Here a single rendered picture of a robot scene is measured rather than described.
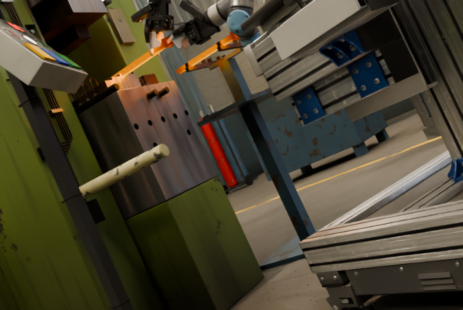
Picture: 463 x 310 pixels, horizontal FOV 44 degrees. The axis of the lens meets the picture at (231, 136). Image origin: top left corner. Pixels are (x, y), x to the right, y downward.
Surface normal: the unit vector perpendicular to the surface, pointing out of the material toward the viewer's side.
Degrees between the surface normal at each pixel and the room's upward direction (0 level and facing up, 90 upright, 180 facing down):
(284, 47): 90
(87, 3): 90
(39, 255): 90
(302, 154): 90
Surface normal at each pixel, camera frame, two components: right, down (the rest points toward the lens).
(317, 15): -0.76, 0.33
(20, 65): -0.11, 0.00
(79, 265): -0.48, 0.18
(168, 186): 0.77, -0.38
